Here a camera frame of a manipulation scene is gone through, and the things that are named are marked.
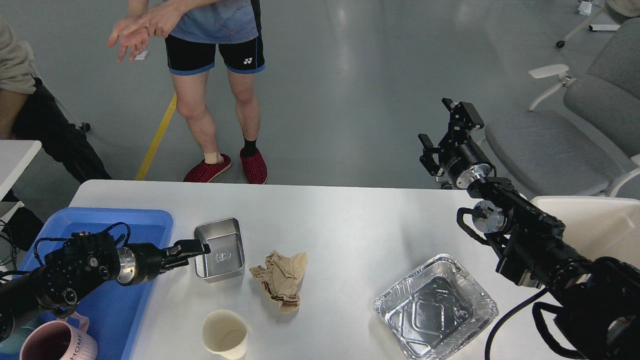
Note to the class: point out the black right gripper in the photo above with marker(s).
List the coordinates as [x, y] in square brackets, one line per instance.
[459, 161]

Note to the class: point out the white side table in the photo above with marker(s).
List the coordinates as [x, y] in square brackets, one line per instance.
[15, 157]

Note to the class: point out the blue plastic bin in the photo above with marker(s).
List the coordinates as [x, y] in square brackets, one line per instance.
[115, 312]

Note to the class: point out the crumpled brown paper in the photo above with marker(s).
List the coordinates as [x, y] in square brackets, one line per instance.
[280, 277]

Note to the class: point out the grey office chair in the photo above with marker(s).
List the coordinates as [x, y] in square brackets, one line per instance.
[581, 136]

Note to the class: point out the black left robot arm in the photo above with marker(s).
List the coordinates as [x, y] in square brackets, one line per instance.
[84, 262]

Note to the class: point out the white chair base far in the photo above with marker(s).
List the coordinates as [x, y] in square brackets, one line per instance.
[606, 7]

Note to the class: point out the cream waste bin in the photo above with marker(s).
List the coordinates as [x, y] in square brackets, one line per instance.
[597, 226]

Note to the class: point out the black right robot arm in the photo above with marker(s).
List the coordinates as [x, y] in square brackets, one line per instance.
[598, 301]

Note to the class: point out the seated person at left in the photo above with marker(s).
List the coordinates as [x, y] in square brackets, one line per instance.
[29, 112]

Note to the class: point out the pink plastic mug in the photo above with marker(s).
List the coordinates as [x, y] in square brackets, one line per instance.
[61, 339]

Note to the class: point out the aluminium foil tray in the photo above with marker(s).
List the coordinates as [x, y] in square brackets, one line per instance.
[436, 310]

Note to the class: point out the square stainless steel tray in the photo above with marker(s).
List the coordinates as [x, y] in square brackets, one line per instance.
[226, 259]

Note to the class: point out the cream paper cup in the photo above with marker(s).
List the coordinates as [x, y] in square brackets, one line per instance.
[225, 333]

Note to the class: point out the standing person in shorts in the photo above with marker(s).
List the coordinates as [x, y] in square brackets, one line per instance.
[194, 32]

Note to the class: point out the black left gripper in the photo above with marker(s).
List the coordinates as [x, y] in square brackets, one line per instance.
[143, 262]

